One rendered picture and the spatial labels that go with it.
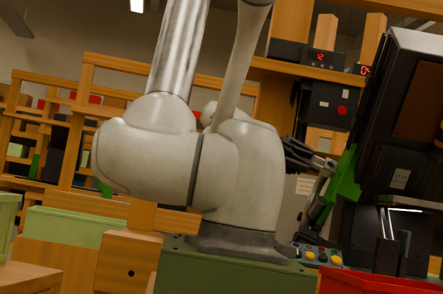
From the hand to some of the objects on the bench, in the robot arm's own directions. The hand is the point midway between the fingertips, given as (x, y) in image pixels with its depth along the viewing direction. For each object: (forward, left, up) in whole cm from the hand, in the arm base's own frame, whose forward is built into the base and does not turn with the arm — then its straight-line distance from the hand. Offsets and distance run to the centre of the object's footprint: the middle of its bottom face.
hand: (321, 166), depth 203 cm
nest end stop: (-9, +5, -27) cm, 29 cm away
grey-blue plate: (-19, -21, -29) cm, 41 cm away
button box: (-28, +9, -32) cm, 44 cm away
